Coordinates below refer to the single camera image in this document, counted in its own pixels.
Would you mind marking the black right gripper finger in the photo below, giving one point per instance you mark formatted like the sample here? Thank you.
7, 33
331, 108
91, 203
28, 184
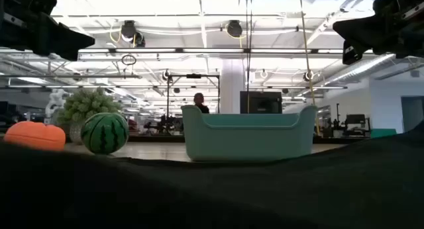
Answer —
371, 32
352, 53

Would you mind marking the green striped watermelon toy ball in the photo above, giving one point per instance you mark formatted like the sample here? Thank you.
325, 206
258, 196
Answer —
104, 133

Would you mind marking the orange toy pumpkin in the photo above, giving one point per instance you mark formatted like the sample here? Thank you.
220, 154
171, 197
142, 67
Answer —
34, 136

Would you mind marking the teal plastic tub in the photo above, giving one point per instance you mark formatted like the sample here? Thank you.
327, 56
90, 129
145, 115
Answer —
248, 139

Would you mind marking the white background robot figure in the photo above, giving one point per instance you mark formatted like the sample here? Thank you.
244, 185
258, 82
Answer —
55, 101

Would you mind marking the green plant in patterned pot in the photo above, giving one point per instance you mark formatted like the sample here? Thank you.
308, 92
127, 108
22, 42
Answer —
86, 105

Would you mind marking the black background machine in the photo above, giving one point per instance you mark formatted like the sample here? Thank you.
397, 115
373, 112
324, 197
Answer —
356, 123

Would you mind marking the blue-grey door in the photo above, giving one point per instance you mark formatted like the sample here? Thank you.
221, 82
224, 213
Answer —
412, 114

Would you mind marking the teal box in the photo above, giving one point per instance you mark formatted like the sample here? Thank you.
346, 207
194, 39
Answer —
383, 133

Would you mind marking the black monitor box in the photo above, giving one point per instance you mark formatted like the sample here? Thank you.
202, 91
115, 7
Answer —
261, 101

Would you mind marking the person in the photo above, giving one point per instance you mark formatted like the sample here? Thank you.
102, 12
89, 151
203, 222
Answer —
199, 103

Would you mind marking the black cloth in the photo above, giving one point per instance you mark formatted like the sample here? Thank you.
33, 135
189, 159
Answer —
212, 196

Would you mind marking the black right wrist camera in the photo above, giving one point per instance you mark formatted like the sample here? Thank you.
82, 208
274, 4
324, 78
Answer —
387, 2

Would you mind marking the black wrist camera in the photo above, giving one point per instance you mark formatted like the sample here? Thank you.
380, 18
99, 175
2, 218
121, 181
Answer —
387, 2
43, 0

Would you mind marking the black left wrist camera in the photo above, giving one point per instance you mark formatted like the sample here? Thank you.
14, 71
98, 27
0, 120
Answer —
43, 0

